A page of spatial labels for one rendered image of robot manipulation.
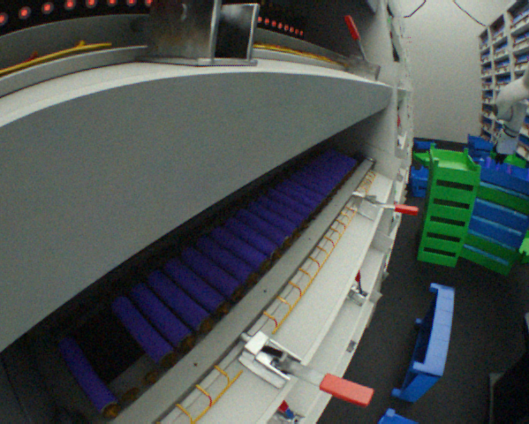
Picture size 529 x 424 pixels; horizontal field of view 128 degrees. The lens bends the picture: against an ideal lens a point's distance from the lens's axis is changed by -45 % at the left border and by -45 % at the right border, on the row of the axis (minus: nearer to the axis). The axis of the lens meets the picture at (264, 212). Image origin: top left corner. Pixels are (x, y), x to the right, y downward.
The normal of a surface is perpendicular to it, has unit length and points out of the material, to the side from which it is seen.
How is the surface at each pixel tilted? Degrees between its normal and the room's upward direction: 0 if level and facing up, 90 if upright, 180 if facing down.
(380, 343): 0
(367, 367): 0
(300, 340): 21
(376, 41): 90
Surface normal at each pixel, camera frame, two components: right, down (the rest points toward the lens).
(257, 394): 0.15, -0.77
